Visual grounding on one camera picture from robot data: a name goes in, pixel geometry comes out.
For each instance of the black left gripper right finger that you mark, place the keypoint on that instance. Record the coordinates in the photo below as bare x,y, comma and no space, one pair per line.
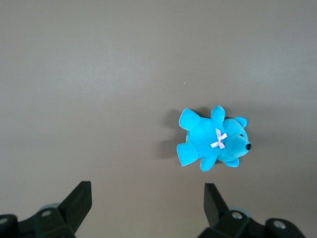
218,210

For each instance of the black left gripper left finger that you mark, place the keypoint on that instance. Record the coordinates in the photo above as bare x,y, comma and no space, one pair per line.
69,210

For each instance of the blue plush teddy bear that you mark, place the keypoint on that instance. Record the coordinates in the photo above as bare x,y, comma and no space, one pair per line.
203,138

